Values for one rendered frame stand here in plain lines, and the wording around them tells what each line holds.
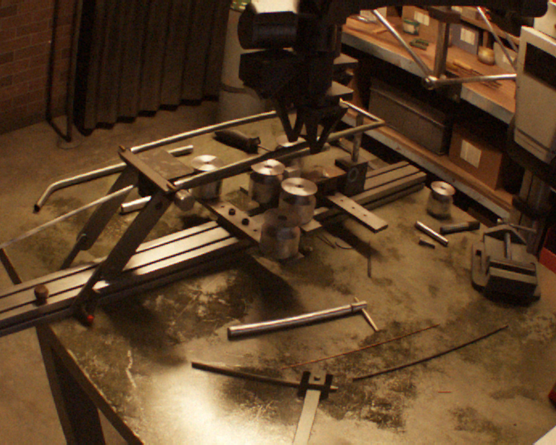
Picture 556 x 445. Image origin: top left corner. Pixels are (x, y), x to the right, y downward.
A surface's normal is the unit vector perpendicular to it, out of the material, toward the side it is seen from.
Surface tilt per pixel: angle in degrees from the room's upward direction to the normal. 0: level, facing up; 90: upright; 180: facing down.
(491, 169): 90
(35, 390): 0
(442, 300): 0
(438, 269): 0
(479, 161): 89
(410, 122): 90
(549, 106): 90
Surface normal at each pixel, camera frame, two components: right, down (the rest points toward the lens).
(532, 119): -0.84, 0.18
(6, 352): 0.11, -0.86
